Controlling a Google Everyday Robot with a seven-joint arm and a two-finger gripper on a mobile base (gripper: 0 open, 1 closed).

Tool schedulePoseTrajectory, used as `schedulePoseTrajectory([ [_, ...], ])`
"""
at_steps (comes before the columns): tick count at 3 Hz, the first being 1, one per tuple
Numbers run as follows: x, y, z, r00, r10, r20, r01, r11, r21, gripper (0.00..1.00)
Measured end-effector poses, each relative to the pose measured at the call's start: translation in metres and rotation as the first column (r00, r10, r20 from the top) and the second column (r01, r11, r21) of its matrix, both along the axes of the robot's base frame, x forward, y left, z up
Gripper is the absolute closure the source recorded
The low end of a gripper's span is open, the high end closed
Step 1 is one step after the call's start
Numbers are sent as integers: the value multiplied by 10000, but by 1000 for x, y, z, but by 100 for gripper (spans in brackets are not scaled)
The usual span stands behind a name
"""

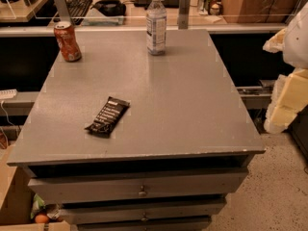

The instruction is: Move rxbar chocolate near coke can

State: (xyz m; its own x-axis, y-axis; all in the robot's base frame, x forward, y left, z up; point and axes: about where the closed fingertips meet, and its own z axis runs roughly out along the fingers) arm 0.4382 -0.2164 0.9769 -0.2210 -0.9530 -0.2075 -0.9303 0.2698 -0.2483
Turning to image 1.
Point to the grey middle drawer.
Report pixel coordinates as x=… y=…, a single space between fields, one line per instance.
x=144 y=211

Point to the white power strip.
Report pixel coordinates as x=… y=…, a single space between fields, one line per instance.
x=7 y=94

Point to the black headphones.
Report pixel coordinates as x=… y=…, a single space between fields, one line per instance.
x=110 y=7

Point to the small jar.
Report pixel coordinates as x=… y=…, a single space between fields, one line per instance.
x=215 y=9

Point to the red coke can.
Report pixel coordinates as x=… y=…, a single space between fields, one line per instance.
x=65 y=36

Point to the cardboard box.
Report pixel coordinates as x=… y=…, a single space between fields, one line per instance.
x=16 y=200

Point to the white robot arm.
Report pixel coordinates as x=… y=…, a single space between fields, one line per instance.
x=295 y=48

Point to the black computer keyboard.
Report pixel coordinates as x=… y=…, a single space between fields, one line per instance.
x=77 y=9

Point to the green snack bag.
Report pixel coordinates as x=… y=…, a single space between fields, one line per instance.
x=38 y=206

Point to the orange fruit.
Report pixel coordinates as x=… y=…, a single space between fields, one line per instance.
x=41 y=218

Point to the grey bottom drawer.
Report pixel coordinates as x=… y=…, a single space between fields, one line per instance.
x=163 y=224

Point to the clear plastic water bottle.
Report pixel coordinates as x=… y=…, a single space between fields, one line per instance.
x=156 y=27

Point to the grey top drawer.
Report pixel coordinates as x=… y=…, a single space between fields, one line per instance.
x=78 y=190

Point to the black rxbar chocolate bar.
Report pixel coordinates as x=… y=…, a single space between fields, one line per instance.
x=108 y=117

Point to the grey drawer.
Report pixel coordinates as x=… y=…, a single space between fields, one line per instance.
x=163 y=224
x=144 y=211
x=78 y=190

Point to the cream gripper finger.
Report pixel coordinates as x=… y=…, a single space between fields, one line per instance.
x=275 y=43
x=289 y=97

